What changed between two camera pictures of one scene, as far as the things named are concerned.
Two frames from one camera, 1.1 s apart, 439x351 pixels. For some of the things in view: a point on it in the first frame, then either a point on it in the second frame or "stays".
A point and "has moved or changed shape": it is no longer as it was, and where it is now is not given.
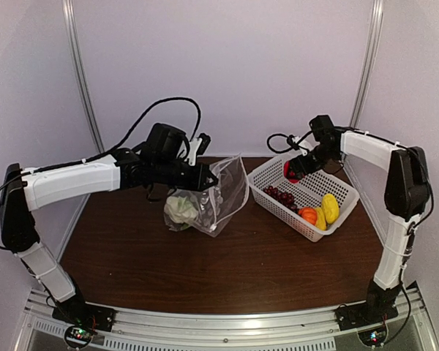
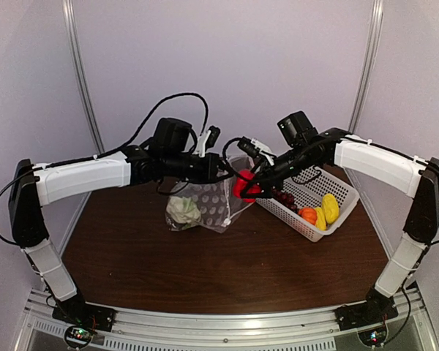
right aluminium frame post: (374, 32) stays
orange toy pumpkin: (309, 214) stays
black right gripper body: (317, 163) -> (278, 180)
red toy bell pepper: (289, 175) has moved or changed shape
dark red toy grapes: (285, 198) stays
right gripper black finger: (294, 163) -> (259, 177)
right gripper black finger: (297, 172) -> (266, 191)
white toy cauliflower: (181, 210) stays
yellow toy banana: (320, 224) stays
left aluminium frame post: (69, 20) stays
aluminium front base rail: (415, 328) stays
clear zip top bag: (209, 210) has moved or changed shape
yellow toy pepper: (331, 208) stays
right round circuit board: (374, 337) stays
